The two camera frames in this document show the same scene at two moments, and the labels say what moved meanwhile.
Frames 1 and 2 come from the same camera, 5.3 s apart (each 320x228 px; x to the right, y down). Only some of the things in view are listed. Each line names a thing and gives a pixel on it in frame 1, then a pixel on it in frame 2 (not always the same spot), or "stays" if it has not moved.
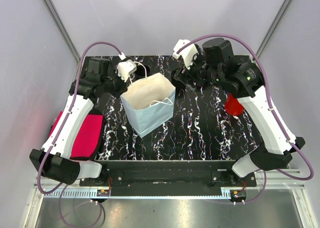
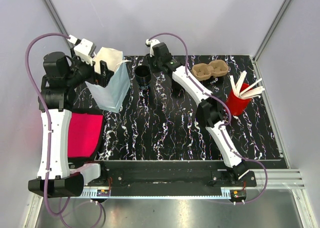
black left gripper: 123,88 → 102,78
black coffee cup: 140,71 stays
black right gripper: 187,72 → 150,59
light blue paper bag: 149,102 → 112,97
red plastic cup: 232,106 stays
